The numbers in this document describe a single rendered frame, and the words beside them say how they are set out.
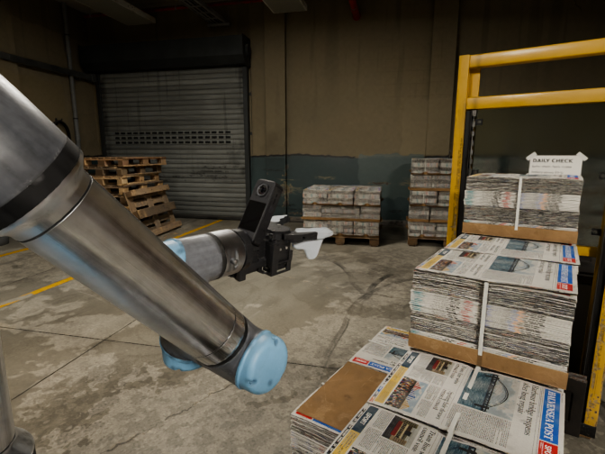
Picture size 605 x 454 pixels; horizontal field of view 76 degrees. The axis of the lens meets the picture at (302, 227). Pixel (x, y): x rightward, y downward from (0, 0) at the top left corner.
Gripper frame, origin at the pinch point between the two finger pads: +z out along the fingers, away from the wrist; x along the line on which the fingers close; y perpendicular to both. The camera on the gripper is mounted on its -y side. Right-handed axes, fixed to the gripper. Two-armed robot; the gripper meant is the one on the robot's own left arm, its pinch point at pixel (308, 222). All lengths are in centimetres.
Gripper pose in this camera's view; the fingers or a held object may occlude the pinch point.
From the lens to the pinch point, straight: 79.4
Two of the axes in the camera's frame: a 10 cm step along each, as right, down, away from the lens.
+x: 7.7, 2.5, -5.9
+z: 6.3, -1.4, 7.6
